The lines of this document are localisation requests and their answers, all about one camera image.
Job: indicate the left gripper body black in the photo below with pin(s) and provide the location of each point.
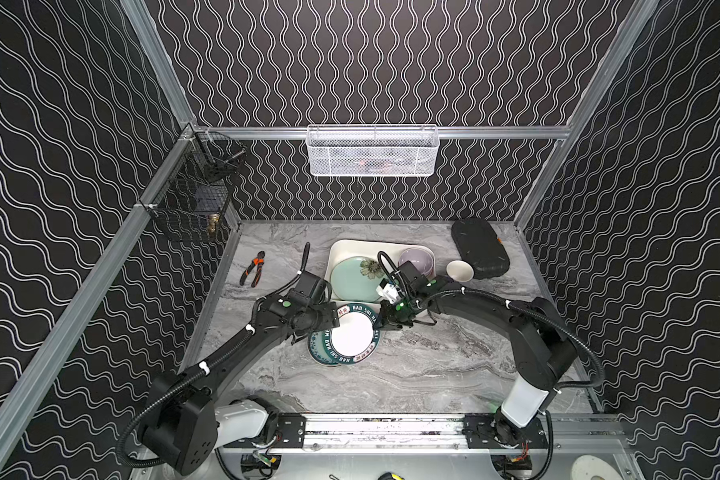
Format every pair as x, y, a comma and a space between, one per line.
325, 318

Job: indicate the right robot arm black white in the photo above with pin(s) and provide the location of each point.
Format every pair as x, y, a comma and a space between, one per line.
547, 355

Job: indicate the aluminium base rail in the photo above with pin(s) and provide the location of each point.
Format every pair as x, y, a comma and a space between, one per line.
390, 433

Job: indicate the black zipper case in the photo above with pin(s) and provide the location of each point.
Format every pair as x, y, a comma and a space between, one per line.
479, 246

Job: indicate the cream plastic bin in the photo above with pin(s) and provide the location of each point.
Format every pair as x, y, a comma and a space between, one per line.
345, 248

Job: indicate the black wire basket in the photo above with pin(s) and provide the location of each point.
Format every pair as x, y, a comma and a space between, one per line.
193, 207

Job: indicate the mint green flower plate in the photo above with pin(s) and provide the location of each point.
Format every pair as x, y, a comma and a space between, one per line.
357, 279

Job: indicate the lavender bowl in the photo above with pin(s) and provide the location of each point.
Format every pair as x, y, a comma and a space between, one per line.
421, 258

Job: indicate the white wire mesh basket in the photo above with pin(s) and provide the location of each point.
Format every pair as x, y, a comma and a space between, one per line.
372, 150

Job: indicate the white plate green rim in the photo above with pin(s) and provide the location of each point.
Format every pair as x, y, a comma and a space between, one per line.
355, 339

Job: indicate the small teal patterned plate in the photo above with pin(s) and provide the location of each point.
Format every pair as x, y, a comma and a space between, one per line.
317, 350

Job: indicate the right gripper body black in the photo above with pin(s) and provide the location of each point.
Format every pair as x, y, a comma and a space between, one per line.
387, 315

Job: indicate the orange black pliers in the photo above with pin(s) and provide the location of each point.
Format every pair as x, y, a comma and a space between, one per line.
254, 270

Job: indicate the lavender mug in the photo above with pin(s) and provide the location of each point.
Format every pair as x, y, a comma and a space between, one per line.
460, 271

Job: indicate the white tape roll right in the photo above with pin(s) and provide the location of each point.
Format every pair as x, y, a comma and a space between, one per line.
589, 467

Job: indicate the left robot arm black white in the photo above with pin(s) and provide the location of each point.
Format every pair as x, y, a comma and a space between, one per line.
195, 391

